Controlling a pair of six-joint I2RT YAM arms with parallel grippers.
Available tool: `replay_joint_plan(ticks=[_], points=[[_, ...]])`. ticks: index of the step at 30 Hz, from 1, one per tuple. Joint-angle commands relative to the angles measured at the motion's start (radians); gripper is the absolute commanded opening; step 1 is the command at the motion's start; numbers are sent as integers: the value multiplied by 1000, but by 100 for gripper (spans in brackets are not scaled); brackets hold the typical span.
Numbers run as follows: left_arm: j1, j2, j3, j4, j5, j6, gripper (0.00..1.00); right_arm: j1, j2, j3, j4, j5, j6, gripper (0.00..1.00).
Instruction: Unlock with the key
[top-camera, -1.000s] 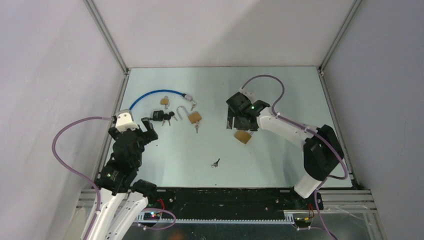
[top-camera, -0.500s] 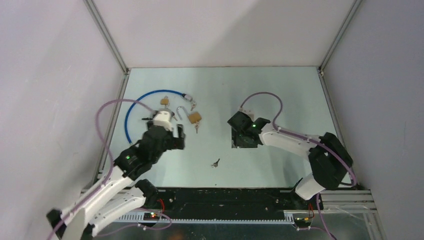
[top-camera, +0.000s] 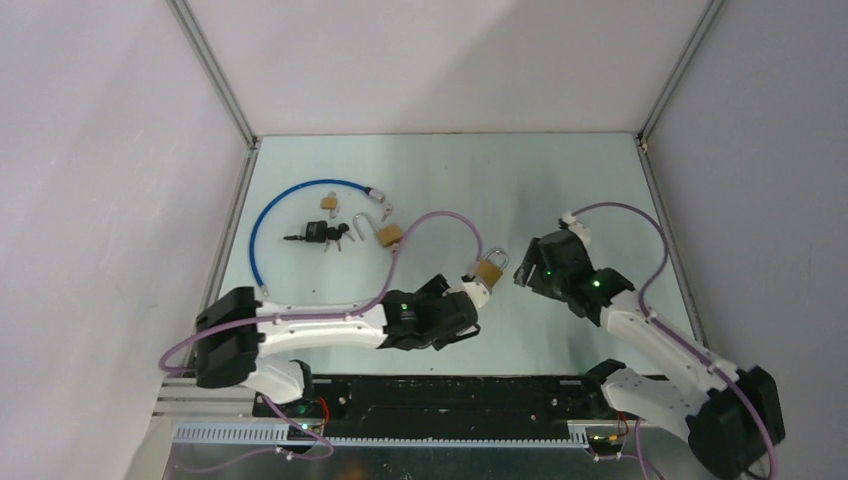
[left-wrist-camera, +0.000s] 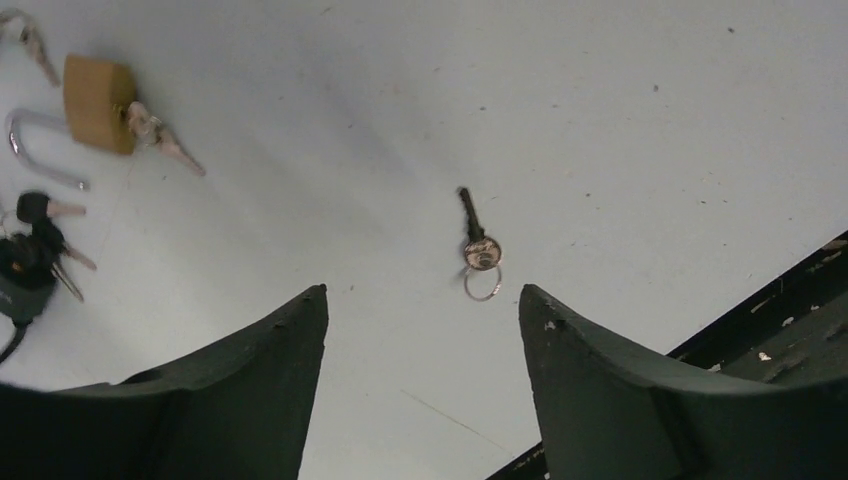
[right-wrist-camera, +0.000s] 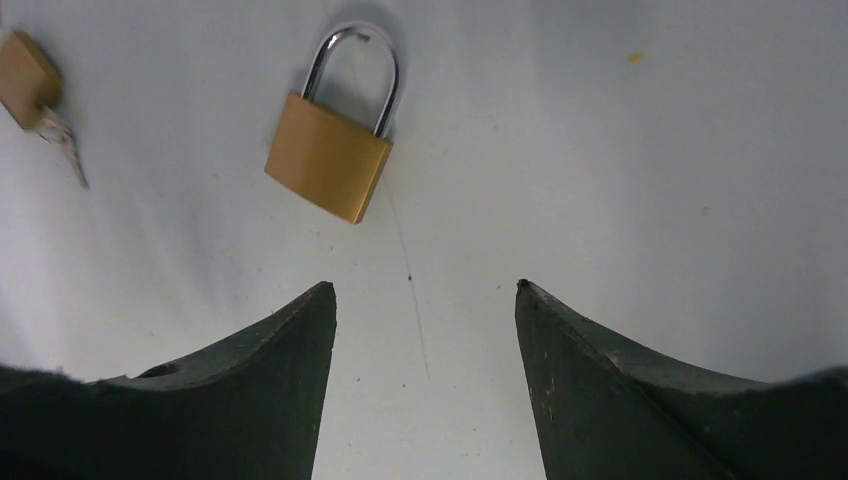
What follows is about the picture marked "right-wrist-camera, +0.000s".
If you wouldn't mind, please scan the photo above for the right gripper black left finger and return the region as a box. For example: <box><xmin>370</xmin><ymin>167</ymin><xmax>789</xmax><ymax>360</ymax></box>
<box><xmin>1</xmin><ymin>281</ymin><xmax>337</xmax><ymax>479</ymax></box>

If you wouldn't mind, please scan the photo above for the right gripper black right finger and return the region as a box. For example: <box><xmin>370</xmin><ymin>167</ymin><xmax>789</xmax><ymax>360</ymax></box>
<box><xmin>515</xmin><ymin>279</ymin><xmax>847</xmax><ymax>479</ymax></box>

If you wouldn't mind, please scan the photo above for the large brass padlock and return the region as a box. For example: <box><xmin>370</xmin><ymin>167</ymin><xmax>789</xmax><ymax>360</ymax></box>
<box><xmin>264</xmin><ymin>21</ymin><xmax>403</xmax><ymax>225</ymax></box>

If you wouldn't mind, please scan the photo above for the silver key pair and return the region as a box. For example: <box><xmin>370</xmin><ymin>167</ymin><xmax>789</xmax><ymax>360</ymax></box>
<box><xmin>36</xmin><ymin>107</ymin><xmax>89</xmax><ymax>190</ymax></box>

